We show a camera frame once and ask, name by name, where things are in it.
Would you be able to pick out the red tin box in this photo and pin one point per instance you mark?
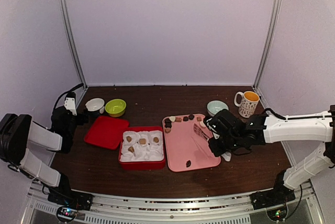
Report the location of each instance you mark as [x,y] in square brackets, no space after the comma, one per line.
[156,165]

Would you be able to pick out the aluminium frame post left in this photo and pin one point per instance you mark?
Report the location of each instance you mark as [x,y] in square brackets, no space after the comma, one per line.
[71,42]

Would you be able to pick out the red tin lid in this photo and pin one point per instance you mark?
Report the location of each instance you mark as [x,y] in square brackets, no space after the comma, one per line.
[106,132]

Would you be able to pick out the light blue ceramic bowl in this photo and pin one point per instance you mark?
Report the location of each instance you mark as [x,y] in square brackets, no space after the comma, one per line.
[216,106]

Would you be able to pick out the green plastic bowl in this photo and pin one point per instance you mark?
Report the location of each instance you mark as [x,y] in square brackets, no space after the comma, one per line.
[115,107]

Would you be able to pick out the white paper liner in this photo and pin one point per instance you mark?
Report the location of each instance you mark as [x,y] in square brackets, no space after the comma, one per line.
[148,152]

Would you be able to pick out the aluminium front rail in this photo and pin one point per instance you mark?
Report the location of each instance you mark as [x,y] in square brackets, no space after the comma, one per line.
[237,208]

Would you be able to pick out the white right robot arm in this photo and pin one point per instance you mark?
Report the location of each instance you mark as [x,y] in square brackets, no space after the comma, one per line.
[270,127]

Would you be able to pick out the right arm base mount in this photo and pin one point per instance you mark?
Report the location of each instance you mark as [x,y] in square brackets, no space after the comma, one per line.
[267,199]

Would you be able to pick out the dark chocolate tray left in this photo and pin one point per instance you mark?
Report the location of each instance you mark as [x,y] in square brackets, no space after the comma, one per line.
[167,123]

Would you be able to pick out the aluminium frame post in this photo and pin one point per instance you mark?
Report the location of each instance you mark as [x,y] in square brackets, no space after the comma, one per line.
[71,42]
[276,8]

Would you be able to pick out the aluminium frame post right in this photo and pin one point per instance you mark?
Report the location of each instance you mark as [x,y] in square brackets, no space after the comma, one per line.
[276,8]

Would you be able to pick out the white floral mug yellow inside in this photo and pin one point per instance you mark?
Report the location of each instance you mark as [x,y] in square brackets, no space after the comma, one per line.
[246,102]

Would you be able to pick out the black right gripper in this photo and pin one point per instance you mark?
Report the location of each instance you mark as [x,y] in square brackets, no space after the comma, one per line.
[217,151]

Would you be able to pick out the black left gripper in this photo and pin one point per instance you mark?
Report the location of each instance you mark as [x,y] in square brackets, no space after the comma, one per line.
[83,118]

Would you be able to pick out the white ceramic bowl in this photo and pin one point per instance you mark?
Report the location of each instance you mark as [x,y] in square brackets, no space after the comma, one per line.
[95,106]

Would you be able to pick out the pink plastic tray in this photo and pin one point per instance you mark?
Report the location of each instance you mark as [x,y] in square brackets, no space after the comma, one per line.
[183,144]

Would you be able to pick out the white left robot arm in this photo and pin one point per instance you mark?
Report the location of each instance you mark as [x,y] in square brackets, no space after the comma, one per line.
[20,132]

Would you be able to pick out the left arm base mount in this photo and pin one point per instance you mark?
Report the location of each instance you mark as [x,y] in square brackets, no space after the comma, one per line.
[77,200]

